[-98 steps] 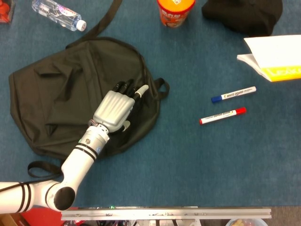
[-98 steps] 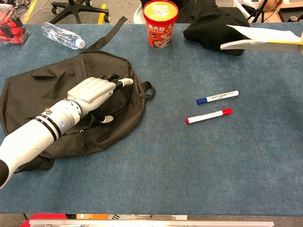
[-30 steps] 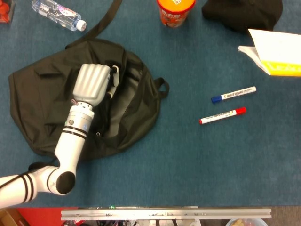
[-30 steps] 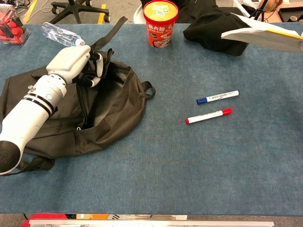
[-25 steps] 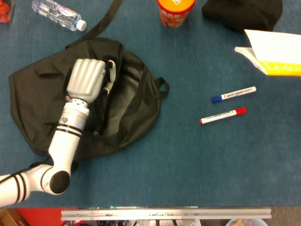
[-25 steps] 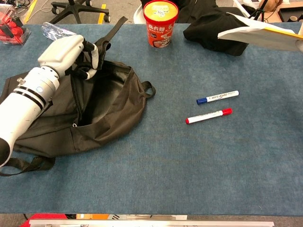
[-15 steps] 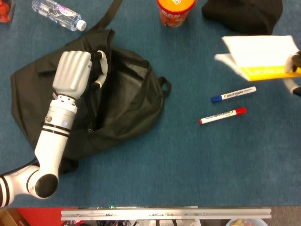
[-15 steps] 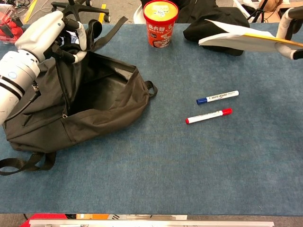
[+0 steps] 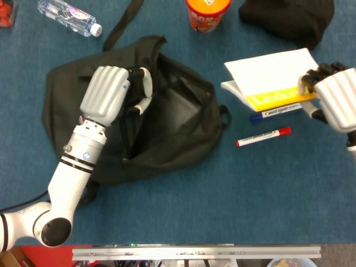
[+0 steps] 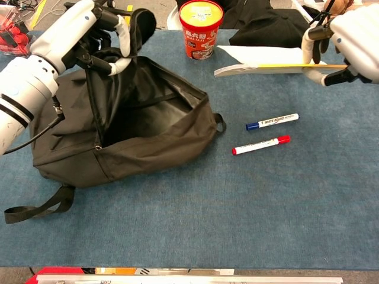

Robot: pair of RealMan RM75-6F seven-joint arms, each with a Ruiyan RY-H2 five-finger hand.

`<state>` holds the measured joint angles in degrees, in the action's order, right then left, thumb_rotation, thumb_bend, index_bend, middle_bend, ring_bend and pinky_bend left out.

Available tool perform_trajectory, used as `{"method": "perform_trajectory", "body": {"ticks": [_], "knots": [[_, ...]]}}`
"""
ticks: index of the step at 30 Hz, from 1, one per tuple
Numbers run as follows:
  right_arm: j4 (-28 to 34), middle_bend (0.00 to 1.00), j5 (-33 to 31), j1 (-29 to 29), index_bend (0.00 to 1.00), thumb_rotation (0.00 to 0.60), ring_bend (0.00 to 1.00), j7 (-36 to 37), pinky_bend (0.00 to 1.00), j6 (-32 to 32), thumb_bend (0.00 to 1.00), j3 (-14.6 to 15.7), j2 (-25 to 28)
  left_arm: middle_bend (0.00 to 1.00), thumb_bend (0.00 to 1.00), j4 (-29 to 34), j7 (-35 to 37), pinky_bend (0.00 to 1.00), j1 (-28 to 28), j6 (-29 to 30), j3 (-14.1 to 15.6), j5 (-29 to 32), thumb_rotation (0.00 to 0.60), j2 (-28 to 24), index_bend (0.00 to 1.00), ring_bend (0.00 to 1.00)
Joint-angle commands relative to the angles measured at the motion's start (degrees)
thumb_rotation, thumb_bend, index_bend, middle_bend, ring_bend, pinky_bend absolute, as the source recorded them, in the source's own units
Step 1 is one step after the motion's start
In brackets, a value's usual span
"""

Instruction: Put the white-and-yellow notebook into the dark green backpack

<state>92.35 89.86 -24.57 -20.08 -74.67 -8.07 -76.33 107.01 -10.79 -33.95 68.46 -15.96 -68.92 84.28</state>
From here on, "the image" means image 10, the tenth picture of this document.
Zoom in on red capped whiteboard marker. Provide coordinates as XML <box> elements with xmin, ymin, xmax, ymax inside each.
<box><xmin>232</xmin><ymin>135</ymin><xmax>292</xmax><ymax>157</ymax></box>

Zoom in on black backpack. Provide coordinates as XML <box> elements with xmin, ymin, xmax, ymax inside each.
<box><xmin>4</xmin><ymin>8</ymin><xmax>227</xmax><ymax>225</ymax></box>

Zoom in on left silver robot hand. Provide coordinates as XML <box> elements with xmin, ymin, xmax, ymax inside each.
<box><xmin>29</xmin><ymin>0</ymin><xmax>133</xmax><ymax>77</ymax></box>

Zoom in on black cloth garment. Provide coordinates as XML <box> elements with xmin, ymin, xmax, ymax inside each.
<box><xmin>229</xmin><ymin>8</ymin><xmax>322</xmax><ymax>48</ymax></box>

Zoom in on blue capped whiteboard marker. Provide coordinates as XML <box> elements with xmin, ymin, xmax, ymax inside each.
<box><xmin>245</xmin><ymin>113</ymin><xmax>300</xmax><ymax>132</ymax></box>

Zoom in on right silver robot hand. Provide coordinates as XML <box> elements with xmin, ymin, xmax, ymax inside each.
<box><xmin>301</xmin><ymin>4</ymin><xmax>379</xmax><ymax>87</ymax></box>

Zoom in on orange instant noodle cup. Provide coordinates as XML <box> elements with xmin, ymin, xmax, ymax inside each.
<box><xmin>178</xmin><ymin>0</ymin><xmax>224</xmax><ymax>61</ymax></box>

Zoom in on white book yellow stripe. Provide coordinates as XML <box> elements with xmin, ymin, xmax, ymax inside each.
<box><xmin>214</xmin><ymin>45</ymin><xmax>349</xmax><ymax>78</ymax></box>

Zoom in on black office chair base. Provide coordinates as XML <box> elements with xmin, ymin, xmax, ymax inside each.
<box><xmin>63</xmin><ymin>0</ymin><xmax>133</xmax><ymax>17</ymax></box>

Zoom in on aluminium profile rail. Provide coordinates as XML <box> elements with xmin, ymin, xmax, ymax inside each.
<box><xmin>36</xmin><ymin>274</ymin><xmax>344</xmax><ymax>284</ymax></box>

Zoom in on blue felt table mat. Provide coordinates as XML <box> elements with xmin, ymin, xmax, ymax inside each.
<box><xmin>0</xmin><ymin>28</ymin><xmax>379</xmax><ymax>270</ymax></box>

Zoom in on black tripod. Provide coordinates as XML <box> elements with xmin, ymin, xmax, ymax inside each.
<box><xmin>307</xmin><ymin>0</ymin><xmax>338</xmax><ymax>29</ymax></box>

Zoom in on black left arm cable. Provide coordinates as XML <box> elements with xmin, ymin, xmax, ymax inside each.
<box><xmin>2</xmin><ymin>96</ymin><xmax>66</xmax><ymax>155</ymax></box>

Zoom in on clear box red parts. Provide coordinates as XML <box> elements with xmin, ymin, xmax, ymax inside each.
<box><xmin>0</xmin><ymin>5</ymin><xmax>33</xmax><ymax>57</ymax></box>

